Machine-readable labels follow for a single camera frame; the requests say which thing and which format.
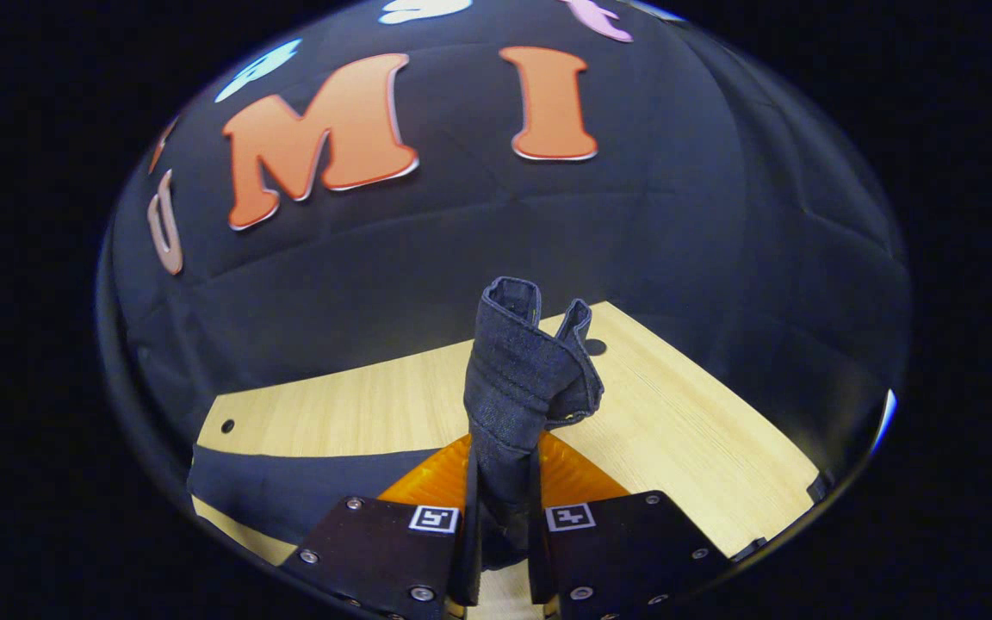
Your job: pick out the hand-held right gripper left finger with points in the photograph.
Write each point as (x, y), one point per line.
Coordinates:
(384, 551)

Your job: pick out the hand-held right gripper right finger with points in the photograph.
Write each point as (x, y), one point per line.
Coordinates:
(625, 551)

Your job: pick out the dark grey jeans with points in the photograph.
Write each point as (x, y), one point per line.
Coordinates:
(509, 387)

